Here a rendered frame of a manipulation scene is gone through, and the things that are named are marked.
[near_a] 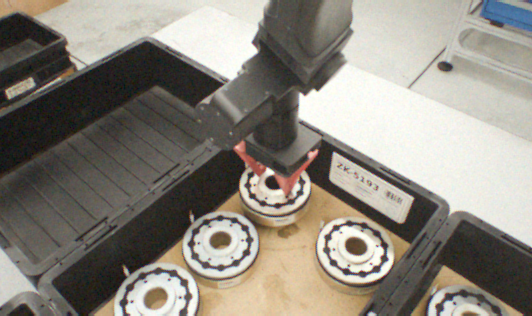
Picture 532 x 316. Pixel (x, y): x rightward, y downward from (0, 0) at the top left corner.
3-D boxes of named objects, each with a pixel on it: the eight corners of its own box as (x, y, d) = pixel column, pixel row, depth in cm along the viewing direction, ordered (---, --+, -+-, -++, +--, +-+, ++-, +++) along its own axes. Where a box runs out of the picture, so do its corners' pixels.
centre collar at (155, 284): (158, 274, 55) (157, 271, 55) (185, 297, 53) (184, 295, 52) (127, 302, 52) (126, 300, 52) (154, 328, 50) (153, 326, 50)
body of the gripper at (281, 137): (289, 177, 52) (291, 132, 47) (228, 138, 57) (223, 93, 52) (322, 147, 56) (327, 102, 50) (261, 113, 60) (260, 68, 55)
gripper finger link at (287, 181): (285, 215, 59) (286, 169, 52) (246, 188, 62) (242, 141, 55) (316, 185, 62) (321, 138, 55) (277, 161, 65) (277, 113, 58)
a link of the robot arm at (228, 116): (355, 54, 42) (292, -8, 42) (282, 117, 36) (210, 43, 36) (302, 114, 52) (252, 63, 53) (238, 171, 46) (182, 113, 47)
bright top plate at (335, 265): (343, 207, 63) (344, 204, 62) (407, 245, 58) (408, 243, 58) (301, 254, 58) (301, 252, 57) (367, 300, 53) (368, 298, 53)
